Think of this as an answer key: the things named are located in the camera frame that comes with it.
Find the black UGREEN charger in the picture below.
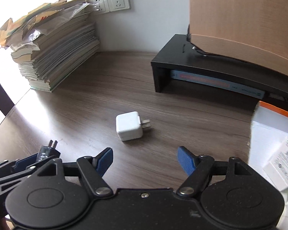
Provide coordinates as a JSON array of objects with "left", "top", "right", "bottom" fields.
[{"left": 36, "top": 140, "right": 60, "bottom": 162}]

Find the stack of books and papers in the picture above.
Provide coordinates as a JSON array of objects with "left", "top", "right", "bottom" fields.
[{"left": 0, "top": 0, "right": 100, "bottom": 92}]

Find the small white carton box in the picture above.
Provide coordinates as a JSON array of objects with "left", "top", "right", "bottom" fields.
[{"left": 263, "top": 139, "right": 288, "bottom": 191}]

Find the orange white cardboard box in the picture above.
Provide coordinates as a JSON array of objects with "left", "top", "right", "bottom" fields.
[{"left": 247, "top": 101, "right": 288, "bottom": 230}]

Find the white charger cube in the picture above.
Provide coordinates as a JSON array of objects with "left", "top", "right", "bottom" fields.
[{"left": 115, "top": 111, "right": 151, "bottom": 142}]

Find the black monitor riser shelf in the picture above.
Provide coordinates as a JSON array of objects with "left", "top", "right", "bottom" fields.
[{"left": 151, "top": 34, "right": 288, "bottom": 110}]

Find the white wall socket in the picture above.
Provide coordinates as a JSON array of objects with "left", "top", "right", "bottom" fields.
[
  {"left": 87, "top": 0, "right": 110, "bottom": 15},
  {"left": 108, "top": 0, "right": 131, "bottom": 12}
]

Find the blue red book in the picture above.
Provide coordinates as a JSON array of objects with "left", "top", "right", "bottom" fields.
[{"left": 171, "top": 70, "right": 264, "bottom": 99}]

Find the wooden book stand board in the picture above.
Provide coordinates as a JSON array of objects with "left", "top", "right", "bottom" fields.
[{"left": 189, "top": 0, "right": 288, "bottom": 76}]

